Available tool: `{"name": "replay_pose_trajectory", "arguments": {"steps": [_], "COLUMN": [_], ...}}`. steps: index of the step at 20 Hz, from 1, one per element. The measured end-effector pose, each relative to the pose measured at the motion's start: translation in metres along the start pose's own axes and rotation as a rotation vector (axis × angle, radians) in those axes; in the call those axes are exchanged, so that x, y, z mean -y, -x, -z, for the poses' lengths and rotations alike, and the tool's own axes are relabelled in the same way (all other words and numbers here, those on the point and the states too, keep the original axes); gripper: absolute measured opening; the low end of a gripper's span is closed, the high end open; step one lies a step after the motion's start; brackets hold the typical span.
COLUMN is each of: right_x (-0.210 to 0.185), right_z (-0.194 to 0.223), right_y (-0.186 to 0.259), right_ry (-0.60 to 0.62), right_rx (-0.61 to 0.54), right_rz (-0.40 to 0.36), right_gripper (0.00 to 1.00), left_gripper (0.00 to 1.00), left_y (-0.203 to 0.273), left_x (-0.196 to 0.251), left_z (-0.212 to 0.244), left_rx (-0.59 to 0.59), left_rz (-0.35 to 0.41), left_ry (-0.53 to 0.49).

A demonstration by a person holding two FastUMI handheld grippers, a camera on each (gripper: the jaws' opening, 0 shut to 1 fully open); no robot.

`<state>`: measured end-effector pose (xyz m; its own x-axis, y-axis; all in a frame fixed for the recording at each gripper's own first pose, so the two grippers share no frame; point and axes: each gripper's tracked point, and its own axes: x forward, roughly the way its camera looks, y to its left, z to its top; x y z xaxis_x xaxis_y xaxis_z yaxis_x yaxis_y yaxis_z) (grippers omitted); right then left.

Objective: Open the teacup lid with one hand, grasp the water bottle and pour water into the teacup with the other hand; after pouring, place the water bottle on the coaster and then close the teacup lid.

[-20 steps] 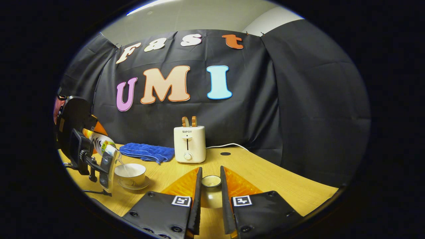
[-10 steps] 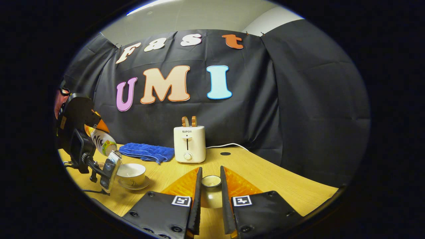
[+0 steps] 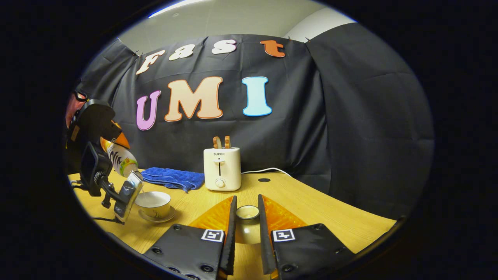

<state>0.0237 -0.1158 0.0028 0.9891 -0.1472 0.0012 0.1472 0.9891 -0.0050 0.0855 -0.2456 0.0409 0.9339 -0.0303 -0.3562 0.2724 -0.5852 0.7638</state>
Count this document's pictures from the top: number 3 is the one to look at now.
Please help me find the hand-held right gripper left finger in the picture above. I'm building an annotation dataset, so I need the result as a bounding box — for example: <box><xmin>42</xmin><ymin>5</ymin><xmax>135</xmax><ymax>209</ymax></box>
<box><xmin>144</xmin><ymin>195</ymin><xmax>238</xmax><ymax>280</ymax></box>

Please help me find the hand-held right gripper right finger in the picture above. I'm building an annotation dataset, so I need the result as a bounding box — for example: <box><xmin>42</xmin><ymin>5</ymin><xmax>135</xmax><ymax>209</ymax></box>
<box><xmin>258</xmin><ymin>194</ymin><xmax>355</xmax><ymax>280</ymax></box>

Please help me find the clear water bottle white label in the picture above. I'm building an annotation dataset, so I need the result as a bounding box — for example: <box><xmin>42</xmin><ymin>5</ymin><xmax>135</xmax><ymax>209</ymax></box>
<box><xmin>100</xmin><ymin>137</ymin><xmax>144</xmax><ymax>180</ymax></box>

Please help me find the cream ceramic teacup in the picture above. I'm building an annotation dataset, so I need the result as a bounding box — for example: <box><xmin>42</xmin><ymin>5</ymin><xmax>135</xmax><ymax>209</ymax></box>
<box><xmin>135</xmin><ymin>191</ymin><xmax>172</xmax><ymax>219</ymax></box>

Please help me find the cream ceramic saucer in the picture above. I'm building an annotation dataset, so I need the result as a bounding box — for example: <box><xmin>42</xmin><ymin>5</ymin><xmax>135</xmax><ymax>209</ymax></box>
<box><xmin>139</xmin><ymin>206</ymin><xmax>176</xmax><ymax>224</ymax></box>

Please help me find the blue folded towel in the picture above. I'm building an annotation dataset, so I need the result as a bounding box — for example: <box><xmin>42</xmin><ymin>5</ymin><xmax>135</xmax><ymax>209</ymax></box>
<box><xmin>140</xmin><ymin>167</ymin><xmax>205</xmax><ymax>193</ymax></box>

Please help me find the white toaster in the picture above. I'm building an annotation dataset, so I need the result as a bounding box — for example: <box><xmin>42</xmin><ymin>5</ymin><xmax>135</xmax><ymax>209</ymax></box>
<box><xmin>203</xmin><ymin>147</ymin><xmax>242</xmax><ymax>191</ymax></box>

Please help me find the black backdrop cloth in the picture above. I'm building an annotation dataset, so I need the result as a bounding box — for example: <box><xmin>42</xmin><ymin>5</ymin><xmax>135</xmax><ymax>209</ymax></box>
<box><xmin>76</xmin><ymin>23</ymin><xmax>434</xmax><ymax>220</ymax></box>

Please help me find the white power cable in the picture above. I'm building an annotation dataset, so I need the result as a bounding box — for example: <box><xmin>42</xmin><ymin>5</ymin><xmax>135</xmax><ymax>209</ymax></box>
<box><xmin>240</xmin><ymin>168</ymin><xmax>292</xmax><ymax>178</ymax></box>

